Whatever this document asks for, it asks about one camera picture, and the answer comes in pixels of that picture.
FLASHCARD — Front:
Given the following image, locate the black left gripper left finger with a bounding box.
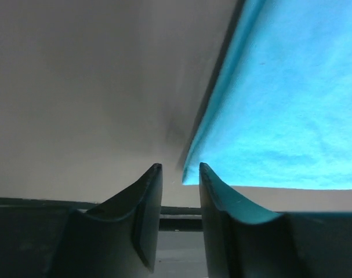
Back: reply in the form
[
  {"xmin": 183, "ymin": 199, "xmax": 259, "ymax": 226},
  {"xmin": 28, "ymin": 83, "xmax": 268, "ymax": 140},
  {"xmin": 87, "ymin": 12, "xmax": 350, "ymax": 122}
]
[{"xmin": 48, "ymin": 163, "xmax": 162, "ymax": 277}]

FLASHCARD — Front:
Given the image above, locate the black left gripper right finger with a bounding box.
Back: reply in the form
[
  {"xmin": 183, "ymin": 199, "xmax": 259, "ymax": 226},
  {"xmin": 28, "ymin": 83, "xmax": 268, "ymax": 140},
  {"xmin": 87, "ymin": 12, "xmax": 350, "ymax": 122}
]
[{"xmin": 199, "ymin": 163, "xmax": 352, "ymax": 277}]

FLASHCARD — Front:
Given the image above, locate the cyan t shirt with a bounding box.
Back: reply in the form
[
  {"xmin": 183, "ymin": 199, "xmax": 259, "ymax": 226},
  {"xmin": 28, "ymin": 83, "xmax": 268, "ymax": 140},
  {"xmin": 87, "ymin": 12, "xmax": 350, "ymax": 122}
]
[{"xmin": 182, "ymin": 1, "xmax": 352, "ymax": 190}]

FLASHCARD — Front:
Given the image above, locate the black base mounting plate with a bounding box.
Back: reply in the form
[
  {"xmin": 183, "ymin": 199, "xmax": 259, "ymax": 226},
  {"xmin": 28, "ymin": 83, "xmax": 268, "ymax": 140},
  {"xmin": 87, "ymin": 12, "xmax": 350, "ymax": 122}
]
[{"xmin": 0, "ymin": 204, "xmax": 207, "ymax": 277}]

